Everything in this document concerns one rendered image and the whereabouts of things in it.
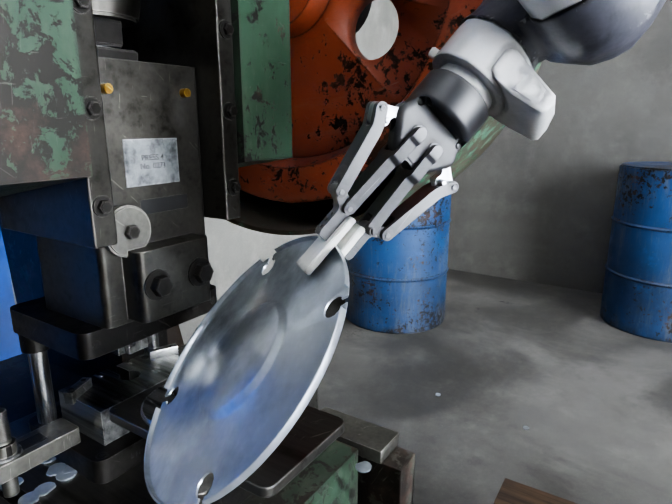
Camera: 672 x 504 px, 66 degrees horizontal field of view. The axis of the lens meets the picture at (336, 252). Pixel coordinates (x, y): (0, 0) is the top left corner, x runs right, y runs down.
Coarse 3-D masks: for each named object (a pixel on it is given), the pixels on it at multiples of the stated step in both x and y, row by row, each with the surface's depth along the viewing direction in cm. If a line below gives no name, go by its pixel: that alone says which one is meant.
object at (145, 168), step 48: (144, 96) 55; (192, 96) 61; (144, 144) 56; (192, 144) 62; (144, 192) 57; (192, 192) 63; (48, 240) 58; (144, 240) 56; (192, 240) 60; (48, 288) 61; (96, 288) 55; (144, 288) 55; (192, 288) 61
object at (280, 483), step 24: (120, 408) 61; (144, 408) 60; (312, 408) 61; (144, 432) 57; (312, 432) 56; (336, 432) 57; (288, 456) 52; (312, 456) 53; (264, 480) 49; (288, 480) 50
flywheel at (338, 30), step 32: (320, 0) 81; (352, 0) 79; (416, 0) 74; (448, 0) 72; (480, 0) 66; (320, 32) 84; (352, 32) 83; (416, 32) 75; (448, 32) 69; (320, 64) 85; (352, 64) 82; (384, 64) 79; (416, 64) 76; (320, 96) 86; (352, 96) 83; (384, 96) 80; (320, 128) 88; (352, 128) 84; (384, 128) 77; (288, 160) 91; (320, 160) 86; (256, 192) 94; (288, 192) 90; (320, 192) 86
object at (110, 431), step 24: (144, 360) 73; (168, 360) 73; (72, 384) 66; (96, 384) 66; (120, 384) 66; (144, 384) 66; (72, 408) 64; (96, 408) 61; (96, 432) 62; (120, 432) 63
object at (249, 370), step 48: (240, 288) 63; (288, 288) 53; (336, 288) 46; (192, 336) 63; (240, 336) 53; (288, 336) 47; (336, 336) 41; (192, 384) 56; (240, 384) 47; (288, 384) 42; (192, 432) 49; (240, 432) 43; (288, 432) 38; (192, 480) 44; (240, 480) 39
